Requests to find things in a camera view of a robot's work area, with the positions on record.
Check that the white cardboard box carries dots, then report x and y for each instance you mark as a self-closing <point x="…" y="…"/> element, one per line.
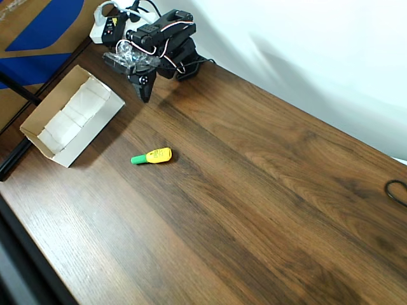
<point x="95" y="133"/>

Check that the yellow green highlighter marker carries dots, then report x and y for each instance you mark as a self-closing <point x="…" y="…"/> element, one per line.
<point x="159" y="155"/>

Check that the tape-wrapped camera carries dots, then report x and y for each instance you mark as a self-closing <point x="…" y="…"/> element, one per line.
<point x="127" y="57"/>

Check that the black pole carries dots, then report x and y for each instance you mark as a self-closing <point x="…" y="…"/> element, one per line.
<point x="22" y="90"/>

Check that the large brown blue-printed carton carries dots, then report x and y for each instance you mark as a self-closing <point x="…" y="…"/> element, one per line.
<point x="47" y="25"/>

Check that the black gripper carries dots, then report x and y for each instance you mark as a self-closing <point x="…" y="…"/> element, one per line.
<point x="142" y="81"/>

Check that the black power adapter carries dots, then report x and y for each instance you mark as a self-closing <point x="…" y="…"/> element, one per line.
<point x="113" y="29"/>

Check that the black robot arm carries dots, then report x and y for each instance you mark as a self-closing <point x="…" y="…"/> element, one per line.
<point x="178" y="38"/>

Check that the white power strip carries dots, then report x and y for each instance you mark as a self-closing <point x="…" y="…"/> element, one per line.
<point x="95" y="35"/>

